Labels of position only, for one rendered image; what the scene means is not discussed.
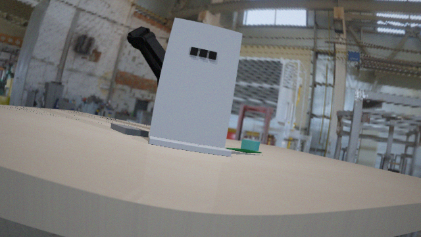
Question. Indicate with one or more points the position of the grey panel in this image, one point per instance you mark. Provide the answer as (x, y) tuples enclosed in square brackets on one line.
[(196, 88)]

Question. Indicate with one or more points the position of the teal rectangular block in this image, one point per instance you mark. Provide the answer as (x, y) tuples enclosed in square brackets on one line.
[(250, 145)]

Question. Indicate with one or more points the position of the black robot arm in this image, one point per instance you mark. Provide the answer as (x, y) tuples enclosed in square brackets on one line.
[(142, 39)]

